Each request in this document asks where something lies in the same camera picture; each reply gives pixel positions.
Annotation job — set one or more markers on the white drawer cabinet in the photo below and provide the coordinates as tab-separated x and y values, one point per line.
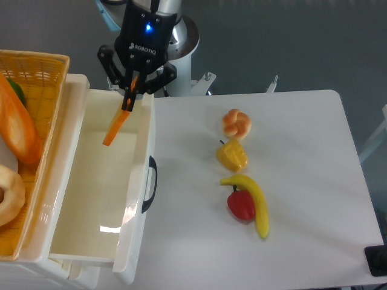
35	269

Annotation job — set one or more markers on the orange baguette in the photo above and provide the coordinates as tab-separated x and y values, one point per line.
17	127

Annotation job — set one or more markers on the green vegetable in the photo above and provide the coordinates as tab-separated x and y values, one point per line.
18	90

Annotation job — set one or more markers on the yellow banana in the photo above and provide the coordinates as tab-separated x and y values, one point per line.
244	182

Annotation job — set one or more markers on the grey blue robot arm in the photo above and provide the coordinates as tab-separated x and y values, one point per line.
138	61

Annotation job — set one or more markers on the orange woven basket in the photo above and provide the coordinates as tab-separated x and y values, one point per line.
41	77

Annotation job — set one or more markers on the beige bagel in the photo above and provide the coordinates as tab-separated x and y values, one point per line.
14	194

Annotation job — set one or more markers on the black device at table edge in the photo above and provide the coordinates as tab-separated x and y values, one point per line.
376	260

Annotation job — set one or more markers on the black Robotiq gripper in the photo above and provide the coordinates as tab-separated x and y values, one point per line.
141	46

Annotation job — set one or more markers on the knotted bread roll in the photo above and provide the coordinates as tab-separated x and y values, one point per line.
236	124

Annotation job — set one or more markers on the red bell pepper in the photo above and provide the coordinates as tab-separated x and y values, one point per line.
241	205

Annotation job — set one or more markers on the yellow bell pepper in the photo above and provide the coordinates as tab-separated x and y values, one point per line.
232	155

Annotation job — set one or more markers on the white object in basket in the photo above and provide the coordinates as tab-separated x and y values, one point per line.
7	158

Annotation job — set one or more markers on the black drawer handle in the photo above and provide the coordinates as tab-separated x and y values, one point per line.
151	185

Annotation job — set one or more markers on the white upper drawer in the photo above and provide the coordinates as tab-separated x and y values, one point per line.
100	223

